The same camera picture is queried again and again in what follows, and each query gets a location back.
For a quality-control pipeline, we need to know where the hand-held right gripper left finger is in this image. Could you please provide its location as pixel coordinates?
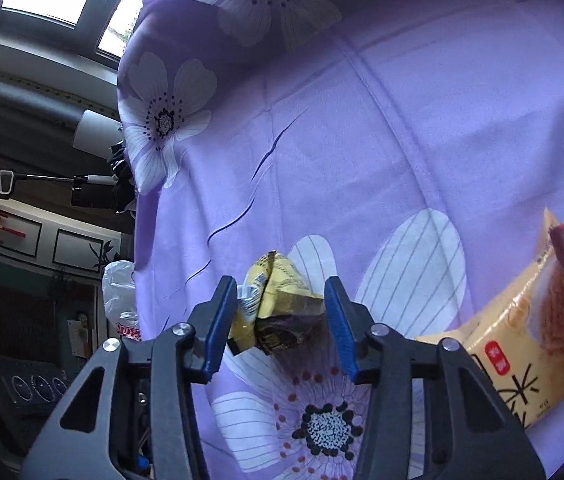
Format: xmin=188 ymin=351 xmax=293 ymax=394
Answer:
xmin=19 ymin=275 xmax=239 ymax=480

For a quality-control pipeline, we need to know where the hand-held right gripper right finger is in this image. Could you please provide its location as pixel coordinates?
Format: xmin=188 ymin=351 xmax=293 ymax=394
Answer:
xmin=324 ymin=276 xmax=547 ymax=480

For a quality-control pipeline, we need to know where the small black yellow snack packet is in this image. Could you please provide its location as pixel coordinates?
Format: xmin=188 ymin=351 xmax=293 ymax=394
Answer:
xmin=227 ymin=250 xmax=327 ymax=356

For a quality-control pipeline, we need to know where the white plastic bag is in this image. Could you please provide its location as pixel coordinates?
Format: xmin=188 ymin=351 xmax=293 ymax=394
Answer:
xmin=102 ymin=260 xmax=141 ymax=343

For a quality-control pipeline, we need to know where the orange snack packet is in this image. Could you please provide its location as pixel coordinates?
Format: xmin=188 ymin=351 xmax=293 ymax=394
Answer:
xmin=414 ymin=207 xmax=564 ymax=431

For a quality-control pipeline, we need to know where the purple floral sheet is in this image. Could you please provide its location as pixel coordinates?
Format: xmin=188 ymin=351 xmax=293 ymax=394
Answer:
xmin=117 ymin=0 xmax=564 ymax=480

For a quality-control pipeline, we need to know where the black device with round dials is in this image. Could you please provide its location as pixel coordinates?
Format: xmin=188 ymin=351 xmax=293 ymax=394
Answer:
xmin=0 ymin=355 xmax=70 ymax=416

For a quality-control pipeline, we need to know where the white cylinder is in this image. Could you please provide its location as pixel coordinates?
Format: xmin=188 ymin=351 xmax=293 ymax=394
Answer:
xmin=73 ymin=109 xmax=123 ymax=158

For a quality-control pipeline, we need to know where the selfie stick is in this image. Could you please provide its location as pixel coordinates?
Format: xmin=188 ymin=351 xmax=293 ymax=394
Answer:
xmin=0 ymin=169 xmax=118 ymax=208

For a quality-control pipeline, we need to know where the framed wall panel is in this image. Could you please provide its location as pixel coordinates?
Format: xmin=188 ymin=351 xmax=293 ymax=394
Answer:
xmin=52 ymin=228 xmax=108 ymax=273

